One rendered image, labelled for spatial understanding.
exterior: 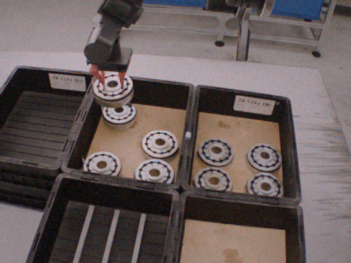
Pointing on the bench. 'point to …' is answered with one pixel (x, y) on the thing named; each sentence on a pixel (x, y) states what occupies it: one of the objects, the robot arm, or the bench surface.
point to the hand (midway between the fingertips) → (112, 82)
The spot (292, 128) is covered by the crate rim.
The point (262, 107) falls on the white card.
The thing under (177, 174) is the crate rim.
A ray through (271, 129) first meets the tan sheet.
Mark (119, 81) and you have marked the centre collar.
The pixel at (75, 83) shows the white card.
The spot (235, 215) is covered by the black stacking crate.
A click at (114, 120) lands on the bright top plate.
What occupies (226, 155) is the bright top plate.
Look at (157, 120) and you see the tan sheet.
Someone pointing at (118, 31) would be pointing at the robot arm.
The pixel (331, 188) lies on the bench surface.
